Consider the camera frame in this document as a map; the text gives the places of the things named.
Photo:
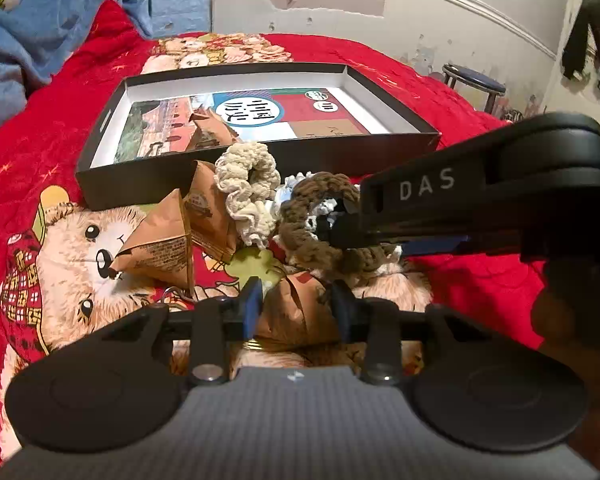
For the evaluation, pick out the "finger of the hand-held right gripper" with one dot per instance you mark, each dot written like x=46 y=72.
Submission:
x=347 y=236

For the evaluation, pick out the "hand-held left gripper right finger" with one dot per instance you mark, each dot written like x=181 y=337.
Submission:
x=341 y=310

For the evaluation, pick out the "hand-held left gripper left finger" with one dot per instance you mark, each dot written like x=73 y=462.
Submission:
x=250 y=306

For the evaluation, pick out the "brown triangular packet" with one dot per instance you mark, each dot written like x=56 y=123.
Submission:
x=207 y=210
x=155 y=250
x=300 y=310
x=212 y=130

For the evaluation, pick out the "brown knitted scrunchie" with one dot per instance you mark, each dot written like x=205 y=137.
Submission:
x=300 y=240

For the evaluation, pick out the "blue white knitted scrunchie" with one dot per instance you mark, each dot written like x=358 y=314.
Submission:
x=292 y=187

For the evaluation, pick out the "black cardboard box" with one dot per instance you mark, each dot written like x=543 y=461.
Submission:
x=350 y=152

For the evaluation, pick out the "person's right hand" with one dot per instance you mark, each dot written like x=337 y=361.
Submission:
x=580 y=345

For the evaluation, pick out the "cream knitted scrunchie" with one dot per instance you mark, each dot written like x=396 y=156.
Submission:
x=250 y=210

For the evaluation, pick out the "round metal stool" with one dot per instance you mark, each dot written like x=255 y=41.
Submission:
x=475 y=80

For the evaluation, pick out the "colourful printed card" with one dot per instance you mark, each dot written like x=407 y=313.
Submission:
x=300 y=115

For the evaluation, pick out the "dark hanging clothing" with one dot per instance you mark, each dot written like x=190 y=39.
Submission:
x=585 y=35

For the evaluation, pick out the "red printed bear blanket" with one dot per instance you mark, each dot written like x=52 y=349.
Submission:
x=55 y=135

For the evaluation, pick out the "blue cartoon print quilt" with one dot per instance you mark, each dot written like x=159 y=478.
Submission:
x=55 y=25

